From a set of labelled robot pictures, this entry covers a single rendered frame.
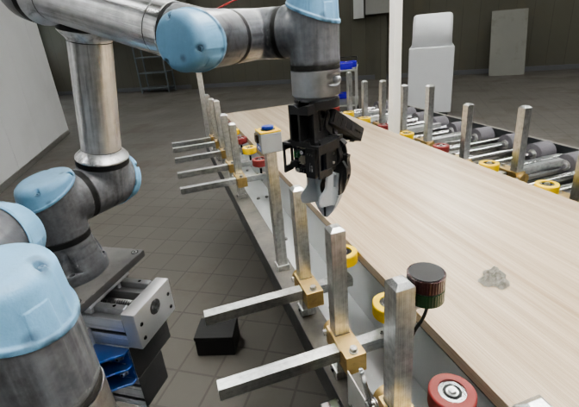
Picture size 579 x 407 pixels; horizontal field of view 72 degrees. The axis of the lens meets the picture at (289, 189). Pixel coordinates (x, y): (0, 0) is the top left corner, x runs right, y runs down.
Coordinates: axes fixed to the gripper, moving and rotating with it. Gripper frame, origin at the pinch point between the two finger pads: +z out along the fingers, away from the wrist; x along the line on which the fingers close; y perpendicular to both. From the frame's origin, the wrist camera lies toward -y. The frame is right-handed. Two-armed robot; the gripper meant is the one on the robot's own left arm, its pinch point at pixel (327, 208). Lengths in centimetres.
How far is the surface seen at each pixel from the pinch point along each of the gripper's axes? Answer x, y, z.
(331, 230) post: -4.8, -8.1, 9.8
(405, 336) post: 17.4, 5.0, 16.6
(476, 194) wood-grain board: 5, -89, 31
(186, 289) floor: -156, -66, 124
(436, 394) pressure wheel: 22.2, 1.6, 29.6
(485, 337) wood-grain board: 25.4, -17.4, 30.2
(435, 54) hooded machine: -183, -581, 29
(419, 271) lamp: 17.4, 0.6, 6.7
